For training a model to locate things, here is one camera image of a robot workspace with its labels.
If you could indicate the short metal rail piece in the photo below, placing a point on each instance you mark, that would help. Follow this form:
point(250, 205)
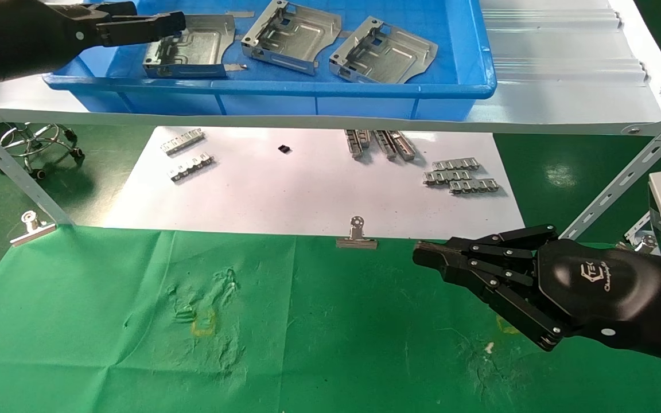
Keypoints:
point(386, 145)
point(354, 144)
point(366, 137)
point(404, 145)

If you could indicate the large blue plastic bin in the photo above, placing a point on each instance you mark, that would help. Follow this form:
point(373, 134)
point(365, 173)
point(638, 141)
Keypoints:
point(284, 94)

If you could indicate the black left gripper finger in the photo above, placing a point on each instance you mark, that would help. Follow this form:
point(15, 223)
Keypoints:
point(113, 9)
point(141, 28)

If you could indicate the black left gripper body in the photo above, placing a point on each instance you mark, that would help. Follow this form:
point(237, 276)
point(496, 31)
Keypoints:
point(20, 34)

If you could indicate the small flat metal strip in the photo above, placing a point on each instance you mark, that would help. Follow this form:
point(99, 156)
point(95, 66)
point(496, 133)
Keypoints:
point(237, 67)
point(240, 14)

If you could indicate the green table cloth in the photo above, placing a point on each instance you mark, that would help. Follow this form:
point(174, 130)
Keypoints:
point(330, 344)

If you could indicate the chrome stool base with castors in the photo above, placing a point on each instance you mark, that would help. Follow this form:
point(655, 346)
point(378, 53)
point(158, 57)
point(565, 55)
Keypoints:
point(38, 143)

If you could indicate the toothed metal connector strip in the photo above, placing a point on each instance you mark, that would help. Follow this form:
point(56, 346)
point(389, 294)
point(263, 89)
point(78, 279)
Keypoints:
point(183, 141)
point(191, 167)

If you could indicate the sheet metal bracket with slots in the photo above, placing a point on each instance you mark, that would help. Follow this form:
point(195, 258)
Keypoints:
point(385, 54)
point(293, 37)

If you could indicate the small black clip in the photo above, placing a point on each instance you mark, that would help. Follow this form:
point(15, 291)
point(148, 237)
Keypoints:
point(284, 149)

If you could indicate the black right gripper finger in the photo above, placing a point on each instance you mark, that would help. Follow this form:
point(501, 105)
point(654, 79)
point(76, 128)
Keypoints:
point(514, 298)
point(497, 249)

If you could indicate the flat-sided sheet metal bracket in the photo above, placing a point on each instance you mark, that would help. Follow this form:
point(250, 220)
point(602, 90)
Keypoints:
point(193, 49)

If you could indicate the silver binder clip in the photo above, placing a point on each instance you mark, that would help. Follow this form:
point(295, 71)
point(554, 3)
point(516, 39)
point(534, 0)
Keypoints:
point(357, 242)
point(33, 229)

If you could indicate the white sheet under shelf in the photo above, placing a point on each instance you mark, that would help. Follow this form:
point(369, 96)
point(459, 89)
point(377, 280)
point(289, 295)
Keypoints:
point(284, 195)

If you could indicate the perforated metal angle strut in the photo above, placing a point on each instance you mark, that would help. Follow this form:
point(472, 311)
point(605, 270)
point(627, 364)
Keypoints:
point(629, 175)
point(15, 166)

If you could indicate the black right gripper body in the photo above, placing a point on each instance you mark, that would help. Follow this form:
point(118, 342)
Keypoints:
point(611, 292)

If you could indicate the white metal shelf rack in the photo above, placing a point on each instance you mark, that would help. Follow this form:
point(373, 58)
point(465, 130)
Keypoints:
point(566, 63)

